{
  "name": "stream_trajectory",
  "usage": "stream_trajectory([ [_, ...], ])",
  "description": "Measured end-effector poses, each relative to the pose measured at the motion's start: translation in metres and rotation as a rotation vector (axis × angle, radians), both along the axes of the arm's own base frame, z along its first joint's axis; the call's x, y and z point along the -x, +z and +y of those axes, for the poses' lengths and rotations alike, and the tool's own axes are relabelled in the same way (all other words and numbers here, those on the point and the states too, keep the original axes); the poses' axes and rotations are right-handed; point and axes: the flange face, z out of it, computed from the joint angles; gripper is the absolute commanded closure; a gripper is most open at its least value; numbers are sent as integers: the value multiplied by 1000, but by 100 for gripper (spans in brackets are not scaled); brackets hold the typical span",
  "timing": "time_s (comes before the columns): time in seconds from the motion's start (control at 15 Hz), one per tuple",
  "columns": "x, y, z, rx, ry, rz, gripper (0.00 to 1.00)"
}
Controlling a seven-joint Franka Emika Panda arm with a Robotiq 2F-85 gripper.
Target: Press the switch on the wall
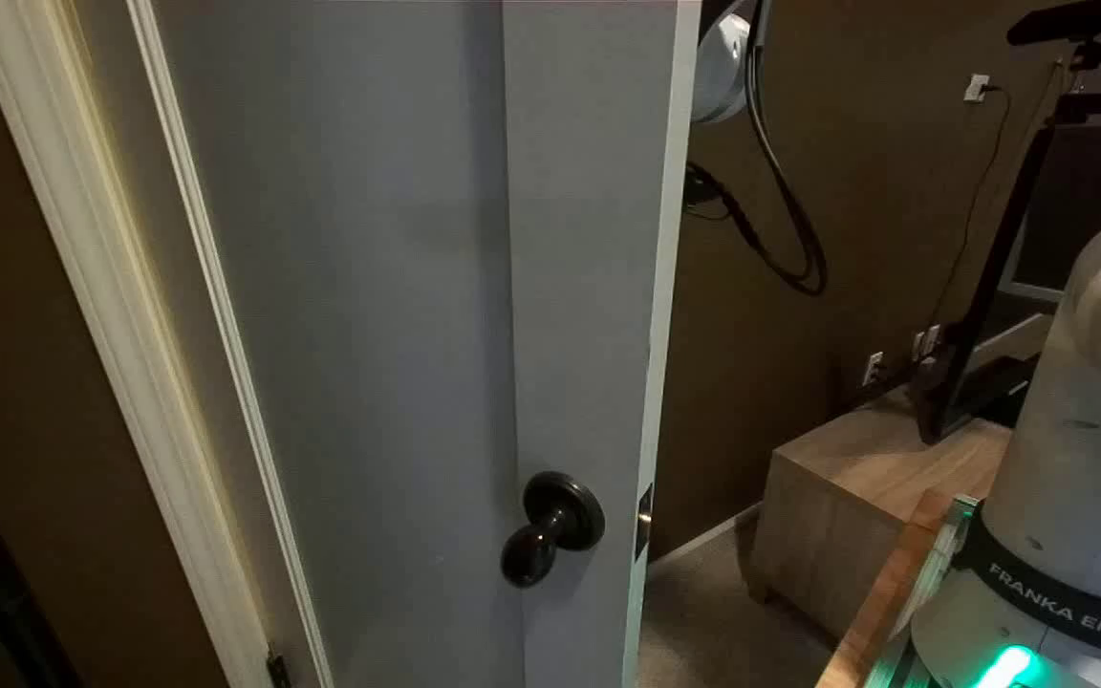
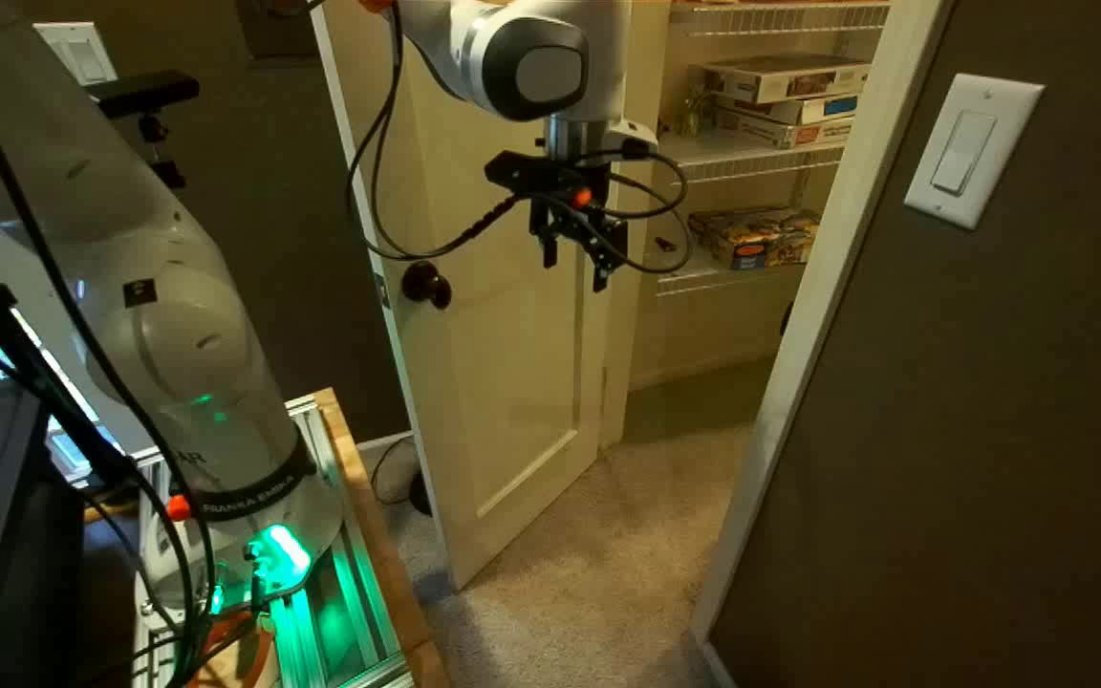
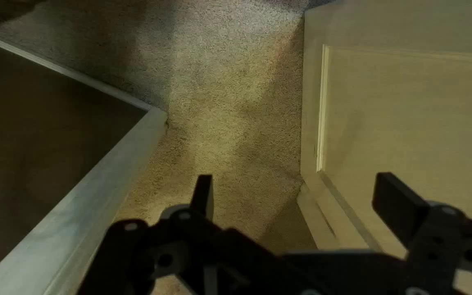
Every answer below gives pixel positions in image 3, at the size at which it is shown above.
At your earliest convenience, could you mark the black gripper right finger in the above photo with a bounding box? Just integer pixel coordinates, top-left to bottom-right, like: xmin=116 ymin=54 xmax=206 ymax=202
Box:
xmin=372 ymin=172 xmax=429 ymax=248

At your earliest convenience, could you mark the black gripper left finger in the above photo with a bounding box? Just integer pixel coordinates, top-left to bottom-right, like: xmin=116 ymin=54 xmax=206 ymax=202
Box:
xmin=190 ymin=174 xmax=213 ymax=220

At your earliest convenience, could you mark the white panelled door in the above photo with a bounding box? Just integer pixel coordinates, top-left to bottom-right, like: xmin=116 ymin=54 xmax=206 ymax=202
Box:
xmin=300 ymin=0 xmax=472 ymax=256

